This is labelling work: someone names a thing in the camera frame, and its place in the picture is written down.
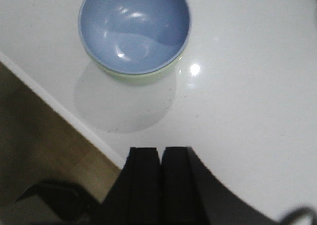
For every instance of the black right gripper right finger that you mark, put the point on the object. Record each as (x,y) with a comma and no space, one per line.
(192,195)

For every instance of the green plastic bowl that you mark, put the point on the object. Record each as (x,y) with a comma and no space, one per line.
(140,79)

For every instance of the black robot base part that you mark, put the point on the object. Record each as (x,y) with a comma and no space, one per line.
(70,201)

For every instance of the blue plastic bowl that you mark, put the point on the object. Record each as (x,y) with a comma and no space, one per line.
(134,37)

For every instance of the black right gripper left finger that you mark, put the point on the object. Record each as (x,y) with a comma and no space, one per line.
(134,199)

